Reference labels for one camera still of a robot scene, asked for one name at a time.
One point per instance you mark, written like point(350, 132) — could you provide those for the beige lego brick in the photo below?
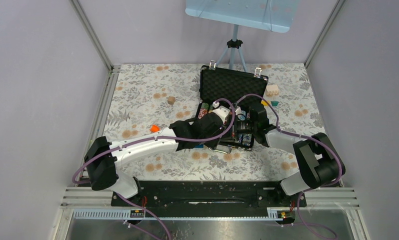
point(272, 90)

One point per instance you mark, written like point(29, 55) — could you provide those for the floral table cloth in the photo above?
point(140, 101)

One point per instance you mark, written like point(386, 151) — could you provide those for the black poker case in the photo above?
point(216, 82)

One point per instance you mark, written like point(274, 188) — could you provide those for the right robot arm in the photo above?
point(318, 162)

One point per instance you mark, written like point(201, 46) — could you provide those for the green small block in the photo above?
point(274, 103)

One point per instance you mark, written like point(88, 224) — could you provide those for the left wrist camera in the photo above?
point(221, 111)

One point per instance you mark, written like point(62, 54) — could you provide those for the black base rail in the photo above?
point(214, 199)

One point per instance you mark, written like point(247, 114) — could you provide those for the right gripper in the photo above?
point(237, 127)

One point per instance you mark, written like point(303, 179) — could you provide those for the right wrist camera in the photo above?
point(240, 114)

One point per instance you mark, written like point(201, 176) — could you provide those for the blue tripod stand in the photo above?
point(232, 46)

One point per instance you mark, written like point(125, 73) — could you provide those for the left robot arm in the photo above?
point(104, 159)

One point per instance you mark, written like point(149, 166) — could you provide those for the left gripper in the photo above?
point(213, 143)

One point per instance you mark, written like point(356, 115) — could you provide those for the orange curved block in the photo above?
point(154, 129)

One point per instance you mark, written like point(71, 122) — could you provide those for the brown wooden cube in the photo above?
point(171, 100)

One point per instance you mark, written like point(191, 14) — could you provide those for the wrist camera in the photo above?
point(221, 111)
point(240, 114)

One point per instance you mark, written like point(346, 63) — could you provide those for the light blue perforated board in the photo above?
point(269, 15)

